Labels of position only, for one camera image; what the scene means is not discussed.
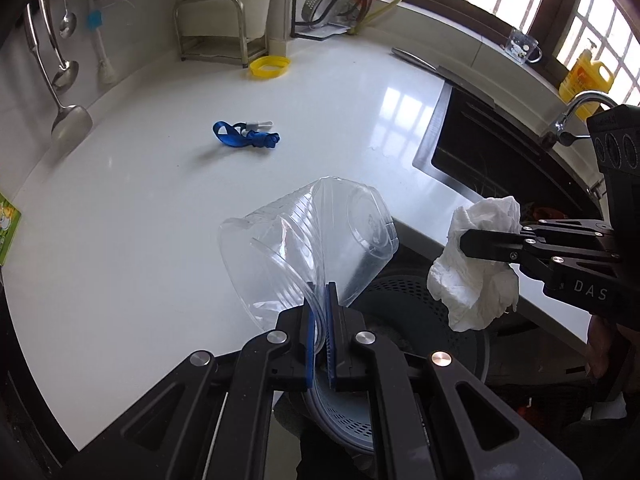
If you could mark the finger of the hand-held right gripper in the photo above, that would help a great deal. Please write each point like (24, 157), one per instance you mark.
(560, 225)
(490, 245)

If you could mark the clear plastic cup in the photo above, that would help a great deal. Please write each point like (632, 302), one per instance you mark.
(300, 240)

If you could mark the black dish rack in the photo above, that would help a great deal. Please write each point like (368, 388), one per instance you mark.
(295, 10)

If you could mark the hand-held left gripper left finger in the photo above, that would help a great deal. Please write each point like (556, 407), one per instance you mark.
(311, 340)

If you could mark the yellow plastic lid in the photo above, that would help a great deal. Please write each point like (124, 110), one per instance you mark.
(257, 67)

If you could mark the printed glass mug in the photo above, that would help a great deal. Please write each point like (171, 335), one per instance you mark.
(522, 47)

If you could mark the green yellow refill pouch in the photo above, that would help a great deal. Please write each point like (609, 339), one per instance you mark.
(7, 230)

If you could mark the white tissue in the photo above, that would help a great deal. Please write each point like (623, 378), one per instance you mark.
(475, 285)

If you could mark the steel cutting board rack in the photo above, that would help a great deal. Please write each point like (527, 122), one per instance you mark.
(242, 25)

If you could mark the yellow detergent bottle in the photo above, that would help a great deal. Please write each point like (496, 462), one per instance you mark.
(585, 77)

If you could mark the small steel spoon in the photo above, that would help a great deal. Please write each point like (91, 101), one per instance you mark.
(66, 17)

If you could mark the steel faucet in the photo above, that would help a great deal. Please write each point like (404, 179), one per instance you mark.
(575, 107)

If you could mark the large steel ladle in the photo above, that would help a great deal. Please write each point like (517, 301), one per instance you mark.
(72, 125)

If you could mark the small steel ladle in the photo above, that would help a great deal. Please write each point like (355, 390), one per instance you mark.
(65, 74)

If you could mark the person's right hand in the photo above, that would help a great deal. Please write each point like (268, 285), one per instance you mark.
(597, 355)

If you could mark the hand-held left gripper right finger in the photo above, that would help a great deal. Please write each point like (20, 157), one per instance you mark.
(330, 340)

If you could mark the grey-blue perforated wastebasket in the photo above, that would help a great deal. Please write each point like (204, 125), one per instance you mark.
(450, 330)

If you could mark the dark kitchen sink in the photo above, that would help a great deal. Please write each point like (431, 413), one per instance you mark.
(500, 160)

